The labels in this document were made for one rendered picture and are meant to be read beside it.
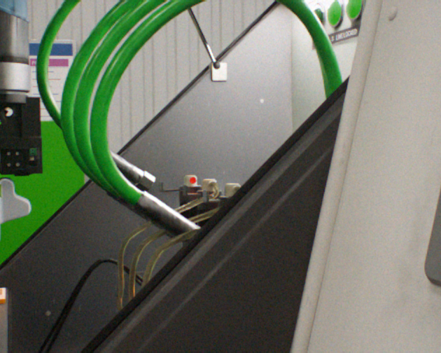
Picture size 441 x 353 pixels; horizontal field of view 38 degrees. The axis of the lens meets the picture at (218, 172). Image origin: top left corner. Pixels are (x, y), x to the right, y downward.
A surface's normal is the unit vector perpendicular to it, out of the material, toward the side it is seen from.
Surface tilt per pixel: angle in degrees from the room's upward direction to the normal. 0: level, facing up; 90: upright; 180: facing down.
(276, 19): 90
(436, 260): 76
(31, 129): 90
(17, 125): 90
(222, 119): 90
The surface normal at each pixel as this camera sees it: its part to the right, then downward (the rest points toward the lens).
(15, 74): 0.73, 0.03
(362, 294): -0.93, -0.22
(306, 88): -0.95, 0.03
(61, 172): 0.31, 0.04
